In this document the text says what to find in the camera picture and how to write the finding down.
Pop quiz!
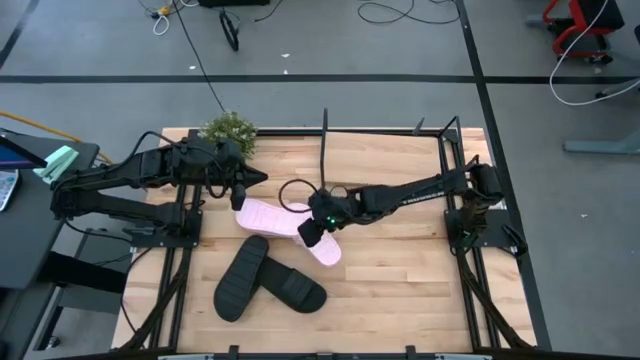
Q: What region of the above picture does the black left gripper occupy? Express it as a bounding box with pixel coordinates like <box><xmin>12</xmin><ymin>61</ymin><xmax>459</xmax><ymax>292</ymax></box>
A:
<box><xmin>215</xmin><ymin>138</ymin><xmax>269</xmax><ymax>194</ymax></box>

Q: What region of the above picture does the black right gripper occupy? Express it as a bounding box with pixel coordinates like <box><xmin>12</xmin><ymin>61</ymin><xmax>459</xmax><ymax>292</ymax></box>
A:
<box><xmin>298</xmin><ymin>188</ymin><xmax>354</xmax><ymax>249</ymax></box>

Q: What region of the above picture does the pink rubber slide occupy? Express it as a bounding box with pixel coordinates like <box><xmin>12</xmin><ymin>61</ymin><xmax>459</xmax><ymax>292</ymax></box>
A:
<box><xmin>288</xmin><ymin>202</ymin><xmax>344</xmax><ymax>268</ymax></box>
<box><xmin>234</xmin><ymin>198</ymin><xmax>314</xmax><ymax>239</ymax></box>

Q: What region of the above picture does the black rubber slide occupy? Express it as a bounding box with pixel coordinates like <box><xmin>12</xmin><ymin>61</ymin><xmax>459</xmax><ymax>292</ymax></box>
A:
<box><xmin>257</xmin><ymin>256</ymin><xmax>329</xmax><ymax>315</ymax></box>
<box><xmin>213</xmin><ymin>234</ymin><xmax>270</xmax><ymax>324</ymax></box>

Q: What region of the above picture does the green potted plant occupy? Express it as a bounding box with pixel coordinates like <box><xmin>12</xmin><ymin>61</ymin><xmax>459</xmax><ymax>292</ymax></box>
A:
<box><xmin>198</xmin><ymin>110</ymin><xmax>259</xmax><ymax>160</ymax></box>

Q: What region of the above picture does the dark grey floor box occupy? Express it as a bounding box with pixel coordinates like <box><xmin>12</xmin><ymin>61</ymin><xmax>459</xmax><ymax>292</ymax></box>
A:
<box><xmin>58</xmin><ymin>227</ymin><xmax>135</xmax><ymax>316</ymax></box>

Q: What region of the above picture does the mint green stapler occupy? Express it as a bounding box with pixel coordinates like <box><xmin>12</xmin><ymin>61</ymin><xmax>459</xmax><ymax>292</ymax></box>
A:
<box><xmin>32</xmin><ymin>144</ymin><xmax>81</xmax><ymax>186</ymax></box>

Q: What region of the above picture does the black desk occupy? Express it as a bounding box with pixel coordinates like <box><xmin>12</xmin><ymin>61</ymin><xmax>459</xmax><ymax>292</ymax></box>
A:
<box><xmin>0</xmin><ymin>127</ymin><xmax>101</xmax><ymax>360</ymax></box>

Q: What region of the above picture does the dark tablet screen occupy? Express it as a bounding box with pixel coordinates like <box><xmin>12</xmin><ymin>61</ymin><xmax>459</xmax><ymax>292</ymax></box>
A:
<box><xmin>0</xmin><ymin>133</ymin><xmax>49</xmax><ymax>170</ymax></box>

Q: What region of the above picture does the grey table foot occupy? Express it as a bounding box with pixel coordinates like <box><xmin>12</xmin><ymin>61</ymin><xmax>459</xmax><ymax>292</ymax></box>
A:
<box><xmin>563</xmin><ymin>119</ymin><xmax>640</xmax><ymax>155</ymax></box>

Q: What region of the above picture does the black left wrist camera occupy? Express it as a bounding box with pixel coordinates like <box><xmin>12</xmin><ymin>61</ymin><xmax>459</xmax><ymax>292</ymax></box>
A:
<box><xmin>229</xmin><ymin>182</ymin><xmax>248</xmax><ymax>212</ymax></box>

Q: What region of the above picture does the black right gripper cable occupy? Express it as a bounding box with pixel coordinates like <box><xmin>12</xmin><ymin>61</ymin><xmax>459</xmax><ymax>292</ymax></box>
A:
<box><xmin>278</xmin><ymin>178</ymin><xmax>321</xmax><ymax>215</ymax></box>

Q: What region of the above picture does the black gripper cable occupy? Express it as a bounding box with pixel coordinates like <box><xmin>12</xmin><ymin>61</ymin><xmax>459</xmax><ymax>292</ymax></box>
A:
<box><xmin>202</xmin><ymin>162</ymin><xmax>232</xmax><ymax>200</ymax></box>
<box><xmin>278</xmin><ymin>178</ymin><xmax>321</xmax><ymax>215</ymax></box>

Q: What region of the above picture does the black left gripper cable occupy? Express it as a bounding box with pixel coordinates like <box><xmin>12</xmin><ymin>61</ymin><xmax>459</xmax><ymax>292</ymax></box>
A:
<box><xmin>202</xmin><ymin>162</ymin><xmax>232</xmax><ymax>200</ymax></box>

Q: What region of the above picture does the black aluminium table frame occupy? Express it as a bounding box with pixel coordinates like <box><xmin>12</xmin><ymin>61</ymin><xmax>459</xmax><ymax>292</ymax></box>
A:
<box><xmin>112</xmin><ymin>127</ymin><xmax>554</xmax><ymax>360</ymax></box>

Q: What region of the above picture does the black frame wooden shelf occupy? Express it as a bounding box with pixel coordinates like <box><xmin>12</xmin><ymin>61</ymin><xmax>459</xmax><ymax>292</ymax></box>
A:
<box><xmin>318</xmin><ymin>107</ymin><xmax>465</xmax><ymax>191</ymax></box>

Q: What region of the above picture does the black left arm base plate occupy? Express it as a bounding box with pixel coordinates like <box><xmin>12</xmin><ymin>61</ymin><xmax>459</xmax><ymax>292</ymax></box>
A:
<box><xmin>130</xmin><ymin>209</ymin><xmax>204</xmax><ymax>250</ymax></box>

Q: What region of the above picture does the long black floor cable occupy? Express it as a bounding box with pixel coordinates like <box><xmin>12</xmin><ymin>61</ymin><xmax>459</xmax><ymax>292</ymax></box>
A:
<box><xmin>169</xmin><ymin>0</ymin><xmax>227</xmax><ymax>114</ymax></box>

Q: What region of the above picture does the black strap loop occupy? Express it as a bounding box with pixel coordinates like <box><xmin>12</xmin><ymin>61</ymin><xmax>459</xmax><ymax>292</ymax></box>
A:
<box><xmin>218</xmin><ymin>9</ymin><xmax>241</xmax><ymax>53</ymax></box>

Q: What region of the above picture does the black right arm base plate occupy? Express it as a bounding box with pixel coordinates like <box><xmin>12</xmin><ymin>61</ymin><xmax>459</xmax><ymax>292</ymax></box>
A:
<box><xmin>444</xmin><ymin>208</ymin><xmax>525</xmax><ymax>250</ymax></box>

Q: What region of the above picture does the yellow floor cable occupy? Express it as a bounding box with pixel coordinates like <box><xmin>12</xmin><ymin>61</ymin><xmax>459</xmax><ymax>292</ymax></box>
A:
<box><xmin>0</xmin><ymin>109</ymin><xmax>114</xmax><ymax>164</ymax></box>

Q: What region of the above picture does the curled black floor cable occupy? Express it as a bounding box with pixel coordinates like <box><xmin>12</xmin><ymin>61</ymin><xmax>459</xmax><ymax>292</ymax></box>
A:
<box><xmin>356</xmin><ymin>0</ymin><xmax>461</xmax><ymax>25</ymax></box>

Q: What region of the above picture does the long white floor cable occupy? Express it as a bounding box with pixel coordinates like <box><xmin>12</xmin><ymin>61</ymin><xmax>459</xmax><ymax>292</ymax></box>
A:
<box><xmin>548</xmin><ymin>0</ymin><xmax>640</xmax><ymax>107</ymax></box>

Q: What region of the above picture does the red frame cart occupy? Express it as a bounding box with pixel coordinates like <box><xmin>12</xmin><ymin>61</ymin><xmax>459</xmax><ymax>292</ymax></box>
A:
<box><xmin>542</xmin><ymin>0</ymin><xmax>626</xmax><ymax>65</ymax></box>

